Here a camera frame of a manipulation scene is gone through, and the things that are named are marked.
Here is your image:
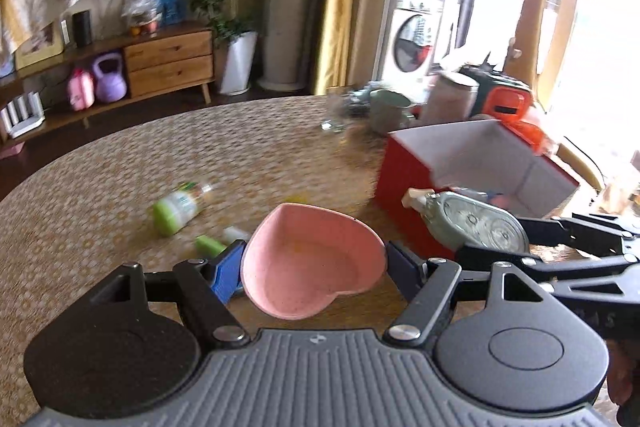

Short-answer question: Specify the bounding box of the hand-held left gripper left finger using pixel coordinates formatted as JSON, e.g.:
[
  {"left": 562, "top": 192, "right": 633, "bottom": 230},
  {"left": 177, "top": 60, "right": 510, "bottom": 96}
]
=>
[{"left": 84, "top": 243, "right": 251, "bottom": 351}]

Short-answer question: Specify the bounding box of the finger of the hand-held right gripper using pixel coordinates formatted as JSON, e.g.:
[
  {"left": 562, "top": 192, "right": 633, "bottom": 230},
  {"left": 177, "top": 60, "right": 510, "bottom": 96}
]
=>
[
  {"left": 515, "top": 214, "right": 640, "bottom": 259},
  {"left": 456, "top": 243, "right": 640, "bottom": 294}
]

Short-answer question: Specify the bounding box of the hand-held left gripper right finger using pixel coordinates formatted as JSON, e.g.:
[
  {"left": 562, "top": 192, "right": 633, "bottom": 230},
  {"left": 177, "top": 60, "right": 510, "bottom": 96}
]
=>
[{"left": 386, "top": 241, "right": 552, "bottom": 349}]

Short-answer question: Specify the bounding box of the green-capped bottle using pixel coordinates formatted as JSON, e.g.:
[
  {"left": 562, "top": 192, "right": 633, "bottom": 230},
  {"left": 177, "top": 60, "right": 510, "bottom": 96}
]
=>
[{"left": 152, "top": 182, "right": 217, "bottom": 238}]

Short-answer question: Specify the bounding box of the pink heart-shaped bowl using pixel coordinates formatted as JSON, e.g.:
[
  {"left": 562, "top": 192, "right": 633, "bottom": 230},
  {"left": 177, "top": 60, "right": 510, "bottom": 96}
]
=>
[{"left": 240, "top": 203, "right": 388, "bottom": 321}]

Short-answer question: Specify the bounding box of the red cardboard box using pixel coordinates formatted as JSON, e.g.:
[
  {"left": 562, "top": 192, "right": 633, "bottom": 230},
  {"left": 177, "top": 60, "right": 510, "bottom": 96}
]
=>
[{"left": 374, "top": 119, "right": 584, "bottom": 259}]

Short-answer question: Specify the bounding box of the small green white tube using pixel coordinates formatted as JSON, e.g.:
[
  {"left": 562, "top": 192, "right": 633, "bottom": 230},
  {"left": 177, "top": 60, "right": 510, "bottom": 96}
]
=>
[{"left": 195, "top": 227, "right": 252, "bottom": 259}]

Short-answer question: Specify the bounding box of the orange green appliance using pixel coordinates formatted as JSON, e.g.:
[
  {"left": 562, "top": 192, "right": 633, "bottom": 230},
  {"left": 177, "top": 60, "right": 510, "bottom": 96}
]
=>
[{"left": 459, "top": 64, "right": 547, "bottom": 152}]

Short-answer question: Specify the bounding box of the grey-green mug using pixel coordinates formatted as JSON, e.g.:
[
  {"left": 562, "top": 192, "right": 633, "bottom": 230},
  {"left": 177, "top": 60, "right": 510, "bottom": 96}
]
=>
[{"left": 369, "top": 89, "right": 417, "bottom": 136}]

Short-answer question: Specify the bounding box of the white container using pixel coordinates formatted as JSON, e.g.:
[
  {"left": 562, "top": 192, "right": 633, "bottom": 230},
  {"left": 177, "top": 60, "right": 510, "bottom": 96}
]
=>
[{"left": 419, "top": 72, "right": 482, "bottom": 126}]

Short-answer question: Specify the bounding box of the clear drinking glass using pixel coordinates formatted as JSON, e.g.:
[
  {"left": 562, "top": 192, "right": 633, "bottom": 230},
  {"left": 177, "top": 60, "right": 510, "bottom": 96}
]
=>
[{"left": 320, "top": 96, "right": 352, "bottom": 134}]

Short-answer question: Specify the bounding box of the potted plant with white pot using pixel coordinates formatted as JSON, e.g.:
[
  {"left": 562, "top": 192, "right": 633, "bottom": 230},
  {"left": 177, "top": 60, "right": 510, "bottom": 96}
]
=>
[{"left": 175, "top": 0, "right": 262, "bottom": 96}]

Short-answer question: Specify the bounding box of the wooden cabinet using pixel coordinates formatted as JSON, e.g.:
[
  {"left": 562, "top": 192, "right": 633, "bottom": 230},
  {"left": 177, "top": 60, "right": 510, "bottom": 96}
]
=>
[{"left": 0, "top": 22, "right": 217, "bottom": 154}]

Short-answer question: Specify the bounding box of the purple kettlebell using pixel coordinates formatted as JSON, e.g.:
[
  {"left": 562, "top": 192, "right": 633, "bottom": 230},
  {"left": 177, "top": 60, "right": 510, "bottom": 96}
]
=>
[{"left": 91, "top": 53, "right": 127, "bottom": 104}]

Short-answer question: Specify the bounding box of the pink toy case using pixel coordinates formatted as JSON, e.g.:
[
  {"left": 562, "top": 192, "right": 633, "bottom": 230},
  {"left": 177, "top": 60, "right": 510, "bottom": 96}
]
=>
[{"left": 67, "top": 68, "right": 96, "bottom": 112}]

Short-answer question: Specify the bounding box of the white washing machine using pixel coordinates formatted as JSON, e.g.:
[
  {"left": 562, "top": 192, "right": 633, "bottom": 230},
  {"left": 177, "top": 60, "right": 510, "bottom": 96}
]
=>
[{"left": 382, "top": 0, "right": 447, "bottom": 86}]

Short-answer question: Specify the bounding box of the white router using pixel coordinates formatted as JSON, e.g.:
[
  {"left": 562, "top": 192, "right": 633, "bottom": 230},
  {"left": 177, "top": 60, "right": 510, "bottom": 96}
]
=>
[{"left": 0, "top": 92, "right": 47, "bottom": 139}]

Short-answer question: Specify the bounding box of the yellow curtain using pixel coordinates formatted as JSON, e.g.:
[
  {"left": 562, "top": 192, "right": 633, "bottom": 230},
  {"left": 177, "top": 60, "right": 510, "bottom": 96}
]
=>
[{"left": 312, "top": 0, "right": 362, "bottom": 96}]

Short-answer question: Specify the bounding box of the blue bag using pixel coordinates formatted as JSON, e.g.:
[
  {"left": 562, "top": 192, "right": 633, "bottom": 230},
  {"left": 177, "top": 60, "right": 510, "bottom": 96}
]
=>
[{"left": 152, "top": 0, "right": 187, "bottom": 26}]

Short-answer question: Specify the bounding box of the clear plastic bag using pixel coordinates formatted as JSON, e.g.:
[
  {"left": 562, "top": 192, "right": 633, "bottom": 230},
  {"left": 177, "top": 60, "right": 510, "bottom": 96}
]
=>
[{"left": 121, "top": 0, "right": 162, "bottom": 36}]

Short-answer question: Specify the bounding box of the black speaker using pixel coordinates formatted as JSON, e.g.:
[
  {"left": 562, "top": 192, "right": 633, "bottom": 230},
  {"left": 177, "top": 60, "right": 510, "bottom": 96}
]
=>
[{"left": 72, "top": 9, "right": 95, "bottom": 48}]

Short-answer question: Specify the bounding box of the photo frame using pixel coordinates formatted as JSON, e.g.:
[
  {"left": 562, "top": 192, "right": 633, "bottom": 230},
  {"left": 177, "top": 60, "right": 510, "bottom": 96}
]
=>
[{"left": 14, "top": 21, "right": 66, "bottom": 70}]

